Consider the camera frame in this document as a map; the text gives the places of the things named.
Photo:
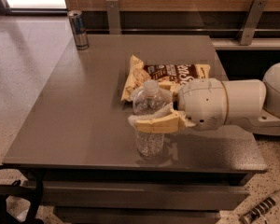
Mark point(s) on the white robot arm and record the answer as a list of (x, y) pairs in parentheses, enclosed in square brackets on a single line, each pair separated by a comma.
[(254, 105)]

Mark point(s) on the clear plastic water bottle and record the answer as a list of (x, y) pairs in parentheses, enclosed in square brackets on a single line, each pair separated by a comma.
[(149, 104)]

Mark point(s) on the black chair frame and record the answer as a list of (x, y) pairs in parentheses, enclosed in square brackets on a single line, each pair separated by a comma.
[(33, 196)]

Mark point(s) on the silver blue redbull can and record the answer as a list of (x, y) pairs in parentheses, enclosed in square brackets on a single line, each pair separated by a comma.
[(78, 29)]

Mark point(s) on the striped tube on floor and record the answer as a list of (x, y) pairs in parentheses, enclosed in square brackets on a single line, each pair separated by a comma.
[(261, 209)]

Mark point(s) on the right metal wall bracket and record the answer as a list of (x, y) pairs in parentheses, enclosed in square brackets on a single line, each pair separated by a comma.
[(251, 22)]

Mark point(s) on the grey table drawer unit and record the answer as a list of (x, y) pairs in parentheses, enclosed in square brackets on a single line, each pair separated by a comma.
[(140, 197)]

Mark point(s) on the brown sea salt chip bag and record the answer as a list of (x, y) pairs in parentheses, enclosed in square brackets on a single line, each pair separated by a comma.
[(178, 73)]

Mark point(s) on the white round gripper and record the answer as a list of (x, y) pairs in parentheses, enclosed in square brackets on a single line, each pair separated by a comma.
[(202, 103)]

